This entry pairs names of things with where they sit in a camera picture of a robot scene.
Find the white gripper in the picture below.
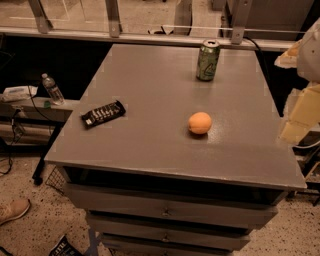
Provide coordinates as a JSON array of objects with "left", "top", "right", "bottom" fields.
[{"left": 274, "top": 18, "right": 320, "bottom": 145}]

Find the orange fruit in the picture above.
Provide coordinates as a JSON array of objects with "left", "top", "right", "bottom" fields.
[{"left": 188, "top": 112, "right": 212, "bottom": 135}]

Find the black rxbar chocolate bar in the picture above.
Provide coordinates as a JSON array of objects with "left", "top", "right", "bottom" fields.
[{"left": 81, "top": 100, "right": 126, "bottom": 127}]

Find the green soda can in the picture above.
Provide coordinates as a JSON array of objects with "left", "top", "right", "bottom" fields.
[{"left": 196, "top": 40, "right": 220, "bottom": 81}]

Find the grey drawer cabinet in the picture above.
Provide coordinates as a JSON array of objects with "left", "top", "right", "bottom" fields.
[{"left": 46, "top": 44, "right": 305, "bottom": 256}]

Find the clear plastic water bottle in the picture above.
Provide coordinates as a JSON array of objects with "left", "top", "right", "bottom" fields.
[{"left": 41, "top": 73, "right": 64, "bottom": 105}]

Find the low grey side bench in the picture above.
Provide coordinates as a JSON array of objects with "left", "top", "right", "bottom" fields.
[{"left": 0, "top": 97, "right": 79, "bottom": 185}]

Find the black snack bag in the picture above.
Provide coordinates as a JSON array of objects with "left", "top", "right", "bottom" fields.
[{"left": 49, "top": 236, "right": 83, "bottom": 256}]

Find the white tissue pack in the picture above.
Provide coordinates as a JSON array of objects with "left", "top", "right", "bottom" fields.
[{"left": 1, "top": 85, "right": 38, "bottom": 102}]

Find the tan shoe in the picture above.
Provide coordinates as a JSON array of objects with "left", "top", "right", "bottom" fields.
[{"left": 0, "top": 199, "right": 31, "bottom": 225}]

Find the wire mesh basket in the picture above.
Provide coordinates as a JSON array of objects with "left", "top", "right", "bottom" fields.
[{"left": 45, "top": 167, "right": 65, "bottom": 195}]

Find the black cable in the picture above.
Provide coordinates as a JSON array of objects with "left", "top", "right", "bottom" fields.
[{"left": 0, "top": 85, "right": 54, "bottom": 176}]

